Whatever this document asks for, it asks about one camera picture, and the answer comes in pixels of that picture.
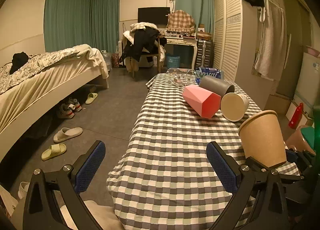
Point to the blue tissue pack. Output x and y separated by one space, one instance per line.
200 72

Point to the white mini fridge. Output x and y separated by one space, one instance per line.
307 89

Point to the red bottle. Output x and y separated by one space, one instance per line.
295 119

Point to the green slipper under bed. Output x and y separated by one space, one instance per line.
91 98

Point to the black tv monitor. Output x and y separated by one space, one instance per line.
155 15

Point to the black garment on bed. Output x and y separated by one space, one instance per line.
18 60

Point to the wooden chair with clothes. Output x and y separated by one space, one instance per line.
142 39

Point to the white sneaker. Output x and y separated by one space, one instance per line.
68 109

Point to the white desk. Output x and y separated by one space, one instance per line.
185 41

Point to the white louvered wardrobe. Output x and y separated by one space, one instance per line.
227 36

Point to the large water bottle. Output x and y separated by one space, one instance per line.
108 59

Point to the clear glass cup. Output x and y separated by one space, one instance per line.
181 76

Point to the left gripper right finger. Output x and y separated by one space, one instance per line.
251 179

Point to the white slipper near corner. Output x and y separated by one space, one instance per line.
23 189

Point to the teal curtain left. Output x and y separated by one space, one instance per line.
68 23

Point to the brown paper cup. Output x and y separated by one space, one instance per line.
262 139

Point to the grey cylindrical cup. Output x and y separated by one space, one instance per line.
217 86

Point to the teal laundry basket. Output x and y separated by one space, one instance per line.
173 61

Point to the cardboard box on floor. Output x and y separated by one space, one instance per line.
279 103

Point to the plaid cloth bundle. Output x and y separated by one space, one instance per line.
181 22

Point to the white paper cup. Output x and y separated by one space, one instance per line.
233 106

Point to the hanging white towel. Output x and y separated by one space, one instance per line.
272 49

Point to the pink faceted cup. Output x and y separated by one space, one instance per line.
204 102

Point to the yellow-green slipper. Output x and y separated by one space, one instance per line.
53 151

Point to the drawer storage tower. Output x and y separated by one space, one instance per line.
204 56

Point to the checkered tablecloth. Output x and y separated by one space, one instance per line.
164 180

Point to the bed with white bedding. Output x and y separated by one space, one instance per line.
41 83

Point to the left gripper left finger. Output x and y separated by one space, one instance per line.
41 210

